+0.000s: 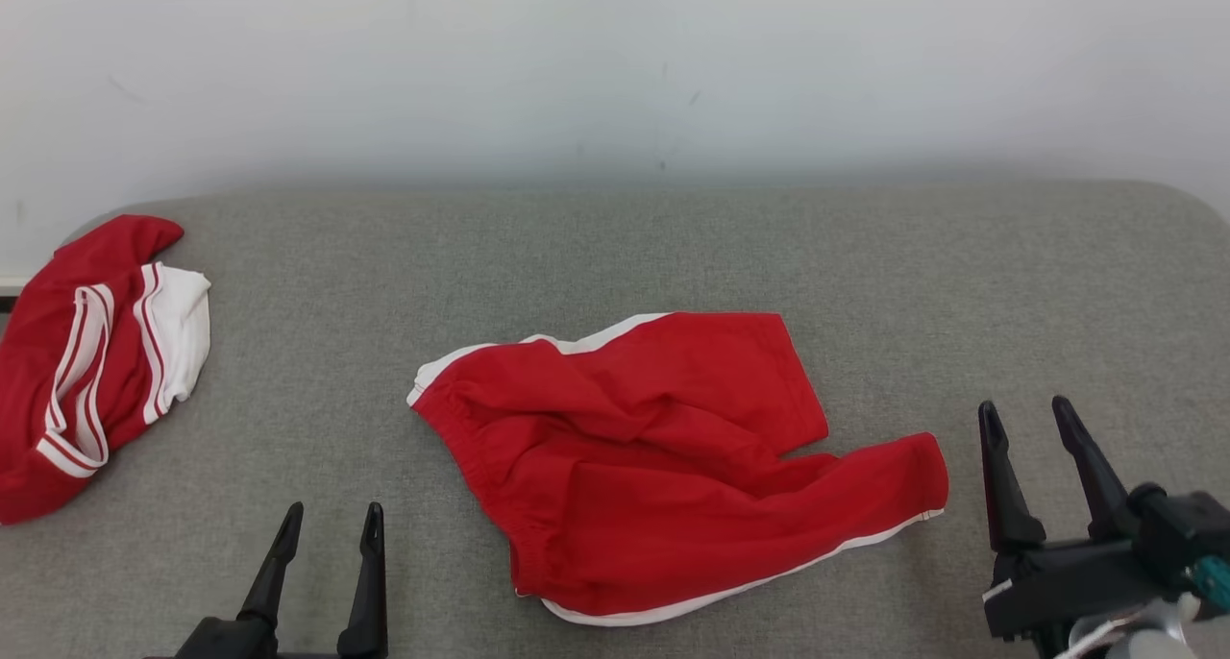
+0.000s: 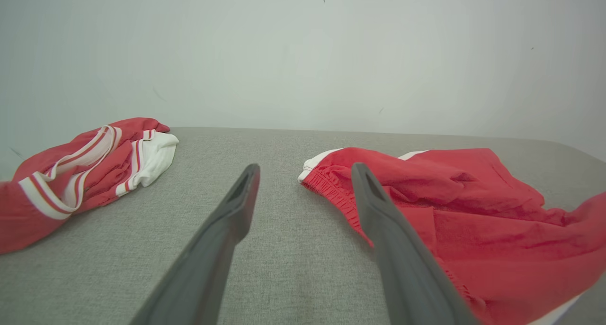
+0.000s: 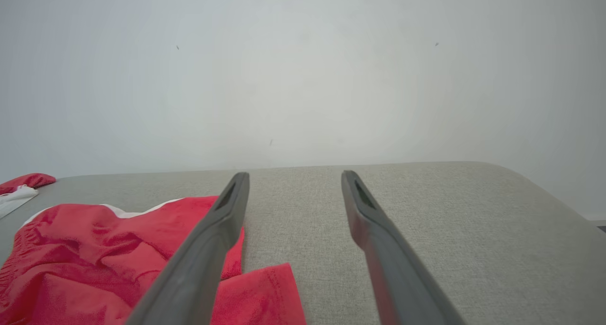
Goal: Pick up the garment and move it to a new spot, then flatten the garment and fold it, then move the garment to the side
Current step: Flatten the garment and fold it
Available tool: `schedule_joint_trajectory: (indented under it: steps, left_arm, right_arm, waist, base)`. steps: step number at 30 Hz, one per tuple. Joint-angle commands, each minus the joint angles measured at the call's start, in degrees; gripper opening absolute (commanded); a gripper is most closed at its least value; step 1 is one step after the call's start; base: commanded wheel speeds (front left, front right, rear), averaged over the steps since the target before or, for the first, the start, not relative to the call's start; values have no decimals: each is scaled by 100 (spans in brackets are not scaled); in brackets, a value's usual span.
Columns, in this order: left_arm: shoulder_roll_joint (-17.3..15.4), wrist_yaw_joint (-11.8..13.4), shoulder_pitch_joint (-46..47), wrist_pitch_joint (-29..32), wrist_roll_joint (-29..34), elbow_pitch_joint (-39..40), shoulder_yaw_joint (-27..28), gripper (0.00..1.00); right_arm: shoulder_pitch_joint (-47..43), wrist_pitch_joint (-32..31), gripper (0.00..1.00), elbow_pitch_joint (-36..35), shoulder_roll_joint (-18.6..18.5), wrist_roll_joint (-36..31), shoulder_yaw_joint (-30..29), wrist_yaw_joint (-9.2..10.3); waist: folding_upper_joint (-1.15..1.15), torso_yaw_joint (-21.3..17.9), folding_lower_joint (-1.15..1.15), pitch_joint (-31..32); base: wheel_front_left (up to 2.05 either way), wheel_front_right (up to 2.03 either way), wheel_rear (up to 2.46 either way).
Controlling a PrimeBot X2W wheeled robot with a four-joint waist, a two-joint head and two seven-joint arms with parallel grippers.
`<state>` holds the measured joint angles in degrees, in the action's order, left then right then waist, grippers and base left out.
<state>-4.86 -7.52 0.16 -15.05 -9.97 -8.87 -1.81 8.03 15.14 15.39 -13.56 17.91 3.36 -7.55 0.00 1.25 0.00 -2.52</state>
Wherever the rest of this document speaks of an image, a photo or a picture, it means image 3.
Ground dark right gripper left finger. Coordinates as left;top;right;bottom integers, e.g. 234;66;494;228
125;172;250;325

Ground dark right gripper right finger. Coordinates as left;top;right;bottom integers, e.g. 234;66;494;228
341;170;467;325

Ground red basketball shorts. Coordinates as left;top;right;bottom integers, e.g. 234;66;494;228
0;196;307;325

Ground red basketball jersey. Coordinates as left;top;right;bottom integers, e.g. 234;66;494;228
0;173;57;219

